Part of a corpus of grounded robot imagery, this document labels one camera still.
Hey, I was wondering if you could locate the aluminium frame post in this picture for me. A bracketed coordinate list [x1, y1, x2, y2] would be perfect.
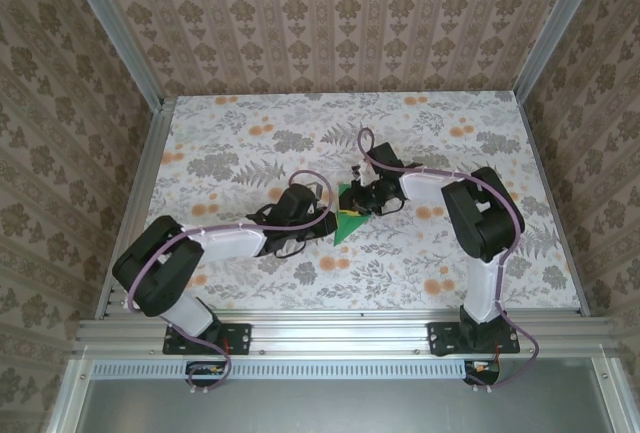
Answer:
[512, 0, 610, 104]
[63, 0, 169, 113]

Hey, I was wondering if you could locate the aluminium side rail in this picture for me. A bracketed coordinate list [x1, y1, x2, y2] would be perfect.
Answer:
[514, 95, 592, 317]
[93, 96, 176, 322]

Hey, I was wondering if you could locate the slotted grey cable duct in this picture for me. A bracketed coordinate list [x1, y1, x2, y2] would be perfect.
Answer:
[92, 361, 614, 380]

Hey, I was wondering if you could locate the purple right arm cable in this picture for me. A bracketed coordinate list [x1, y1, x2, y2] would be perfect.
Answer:
[357, 126, 541, 390]

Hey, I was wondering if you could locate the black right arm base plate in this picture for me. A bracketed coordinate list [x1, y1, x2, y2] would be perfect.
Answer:
[427, 321, 521, 358]

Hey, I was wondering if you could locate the green cloth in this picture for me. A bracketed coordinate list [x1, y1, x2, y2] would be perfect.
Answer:
[332, 182, 374, 247]

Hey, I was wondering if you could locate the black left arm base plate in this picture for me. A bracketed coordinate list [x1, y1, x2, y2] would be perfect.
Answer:
[163, 321, 251, 356]

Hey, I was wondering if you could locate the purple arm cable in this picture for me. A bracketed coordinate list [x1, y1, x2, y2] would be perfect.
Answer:
[357, 126, 541, 390]
[127, 170, 337, 395]

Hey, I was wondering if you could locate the grey metal panel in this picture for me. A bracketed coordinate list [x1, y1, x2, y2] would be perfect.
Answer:
[73, 377, 612, 433]

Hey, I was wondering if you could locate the floral table mat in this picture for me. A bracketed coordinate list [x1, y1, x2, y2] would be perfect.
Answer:
[122, 94, 584, 313]

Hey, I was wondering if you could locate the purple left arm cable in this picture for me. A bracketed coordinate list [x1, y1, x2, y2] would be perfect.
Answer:
[127, 170, 337, 395]

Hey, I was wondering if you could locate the aluminium mounting beam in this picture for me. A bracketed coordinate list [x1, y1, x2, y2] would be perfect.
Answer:
[71, 315, 620, 359]

